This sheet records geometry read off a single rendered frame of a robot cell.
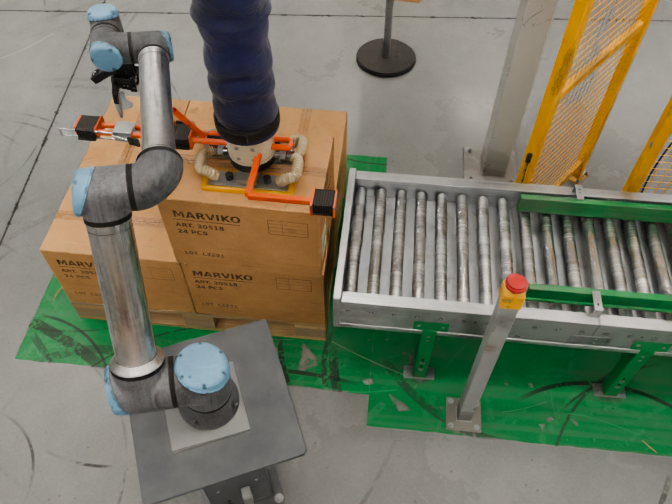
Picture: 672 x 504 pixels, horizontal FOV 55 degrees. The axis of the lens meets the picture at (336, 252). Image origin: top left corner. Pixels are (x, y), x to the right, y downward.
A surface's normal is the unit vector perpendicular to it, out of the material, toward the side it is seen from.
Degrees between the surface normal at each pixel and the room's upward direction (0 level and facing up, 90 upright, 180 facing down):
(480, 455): 0
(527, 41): 90
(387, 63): 0
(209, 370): 10
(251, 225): 90
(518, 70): 90
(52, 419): 0
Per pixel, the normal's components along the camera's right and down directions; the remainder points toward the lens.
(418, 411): 0.00, -0.60
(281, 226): -0.13, 0.80
